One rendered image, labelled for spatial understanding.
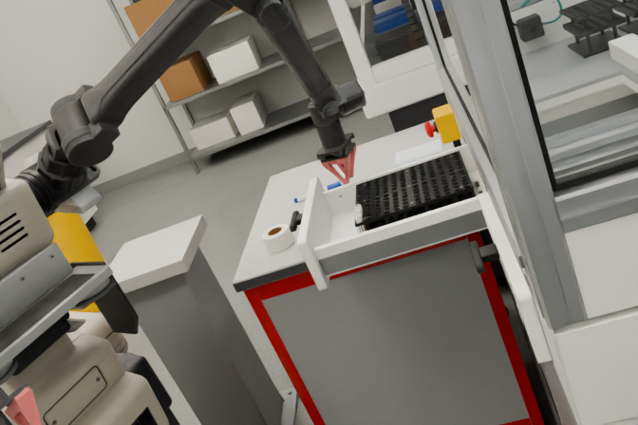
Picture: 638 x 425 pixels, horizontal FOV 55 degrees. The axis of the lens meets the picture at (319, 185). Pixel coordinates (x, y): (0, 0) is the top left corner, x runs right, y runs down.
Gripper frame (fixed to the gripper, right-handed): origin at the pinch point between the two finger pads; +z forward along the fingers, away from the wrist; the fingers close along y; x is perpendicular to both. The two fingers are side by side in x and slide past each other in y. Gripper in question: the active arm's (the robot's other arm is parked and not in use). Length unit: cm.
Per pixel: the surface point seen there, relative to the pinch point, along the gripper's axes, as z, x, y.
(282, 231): 6.4, 16.5, -9.9
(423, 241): 1.2, -24.8, -32.0
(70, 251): 50, 215, 90
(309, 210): -6.4, -3.0, -27.5
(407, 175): -4.4, -19.7, -14.8
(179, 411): 88, 108, 13
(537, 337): 0, -45, -61
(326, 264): 0.4, -7.4, -37.0
